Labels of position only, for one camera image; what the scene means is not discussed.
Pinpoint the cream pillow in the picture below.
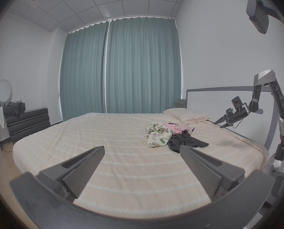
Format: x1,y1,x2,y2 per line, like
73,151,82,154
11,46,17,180
162,108,210,126

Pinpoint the black garment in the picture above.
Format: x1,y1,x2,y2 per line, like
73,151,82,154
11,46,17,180
167,130,210,154

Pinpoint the blue-green curtain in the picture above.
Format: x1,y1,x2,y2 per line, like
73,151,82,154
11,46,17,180
59,21,109,121
105,17,183,114

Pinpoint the dark grey garment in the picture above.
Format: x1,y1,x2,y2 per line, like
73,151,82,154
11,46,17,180
8,102,23,116

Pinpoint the bed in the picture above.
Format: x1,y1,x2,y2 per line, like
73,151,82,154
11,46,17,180
13,86,279,213

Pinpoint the pink garment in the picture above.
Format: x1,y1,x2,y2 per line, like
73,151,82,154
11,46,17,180
163,122,195,136

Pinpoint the white printed garment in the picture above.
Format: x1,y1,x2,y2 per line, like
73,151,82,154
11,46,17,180
142,120,172,149

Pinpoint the round white mirror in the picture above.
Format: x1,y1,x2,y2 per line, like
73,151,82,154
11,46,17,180
0,80,13,104

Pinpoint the black dressing table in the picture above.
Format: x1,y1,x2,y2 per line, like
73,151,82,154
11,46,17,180
0,102,26,151

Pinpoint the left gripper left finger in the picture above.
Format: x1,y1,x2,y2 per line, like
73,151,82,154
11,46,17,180
38,145,105,201

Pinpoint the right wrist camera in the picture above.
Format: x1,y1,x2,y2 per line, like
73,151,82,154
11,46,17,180
231,96,247,111

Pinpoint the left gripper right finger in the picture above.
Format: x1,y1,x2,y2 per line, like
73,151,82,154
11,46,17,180
180,145,245,198

